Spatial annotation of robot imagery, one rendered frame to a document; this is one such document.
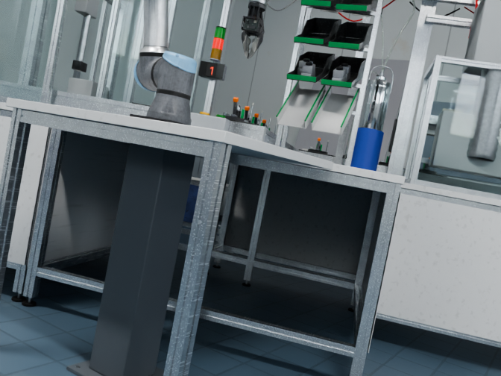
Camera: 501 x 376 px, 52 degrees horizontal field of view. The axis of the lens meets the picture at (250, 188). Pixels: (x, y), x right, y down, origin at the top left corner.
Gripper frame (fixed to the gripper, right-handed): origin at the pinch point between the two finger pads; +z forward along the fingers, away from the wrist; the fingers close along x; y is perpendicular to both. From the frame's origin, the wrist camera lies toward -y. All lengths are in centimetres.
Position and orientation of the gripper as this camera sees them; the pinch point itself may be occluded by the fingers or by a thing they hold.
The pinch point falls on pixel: (248, 56)
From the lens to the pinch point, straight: 217.8
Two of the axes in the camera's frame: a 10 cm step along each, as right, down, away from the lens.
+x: 9.6, 1.9, -1.9
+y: -2.0, 0.0, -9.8
